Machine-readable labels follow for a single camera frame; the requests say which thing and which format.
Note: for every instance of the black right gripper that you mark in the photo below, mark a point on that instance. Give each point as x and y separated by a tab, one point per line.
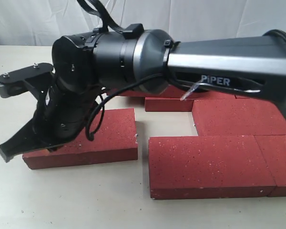
59	118

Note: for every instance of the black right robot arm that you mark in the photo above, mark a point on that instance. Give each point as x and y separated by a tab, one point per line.
89	69

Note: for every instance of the front row large red brick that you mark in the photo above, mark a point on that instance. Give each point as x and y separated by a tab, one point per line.
197	167

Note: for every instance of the third row red brick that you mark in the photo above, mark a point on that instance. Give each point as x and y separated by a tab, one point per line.
237	117

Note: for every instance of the second row right red brick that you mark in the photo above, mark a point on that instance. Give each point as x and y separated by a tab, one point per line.
241	97

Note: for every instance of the white plastic backdrop sheet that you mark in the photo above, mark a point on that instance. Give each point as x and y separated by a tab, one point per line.
41	22

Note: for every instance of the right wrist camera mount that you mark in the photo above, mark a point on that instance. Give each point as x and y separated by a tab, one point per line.
35	79

